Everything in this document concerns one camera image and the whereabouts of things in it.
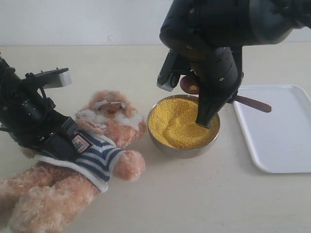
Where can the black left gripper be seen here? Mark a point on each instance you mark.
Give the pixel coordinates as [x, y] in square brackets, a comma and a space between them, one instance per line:
[29, 117]

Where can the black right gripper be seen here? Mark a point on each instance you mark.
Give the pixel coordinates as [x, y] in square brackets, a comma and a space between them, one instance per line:
[214, 68]

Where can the dark brown wooden spoon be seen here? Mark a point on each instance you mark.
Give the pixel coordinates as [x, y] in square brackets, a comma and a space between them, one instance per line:
[191, 86]

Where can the tan teddy bear striped shirt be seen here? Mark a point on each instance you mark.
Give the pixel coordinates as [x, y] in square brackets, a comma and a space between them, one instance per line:
[50, 194]

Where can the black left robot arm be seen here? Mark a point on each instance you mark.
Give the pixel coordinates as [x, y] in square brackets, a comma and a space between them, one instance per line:
[5, 68]

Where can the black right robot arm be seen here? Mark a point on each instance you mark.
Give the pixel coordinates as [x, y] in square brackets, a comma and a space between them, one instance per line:
[205, 39]

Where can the yellow millet grain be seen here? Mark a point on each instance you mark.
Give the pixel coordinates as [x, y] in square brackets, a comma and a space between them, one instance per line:
[172, 122]

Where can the steel bowl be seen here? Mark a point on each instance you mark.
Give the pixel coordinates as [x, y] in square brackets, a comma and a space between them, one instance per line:
[177, 153]

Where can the white rectangular plastic tray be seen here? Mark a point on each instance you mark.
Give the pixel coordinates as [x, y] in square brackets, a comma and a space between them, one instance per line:
[279, 141]

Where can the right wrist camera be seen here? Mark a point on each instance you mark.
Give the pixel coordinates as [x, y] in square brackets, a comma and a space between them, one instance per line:
[173, 67]

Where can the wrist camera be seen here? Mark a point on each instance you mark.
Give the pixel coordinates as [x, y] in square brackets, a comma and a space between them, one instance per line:
[173, 67]
[59, 77]

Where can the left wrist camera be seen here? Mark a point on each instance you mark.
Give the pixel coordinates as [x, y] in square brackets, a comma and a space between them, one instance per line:
[59, 77]

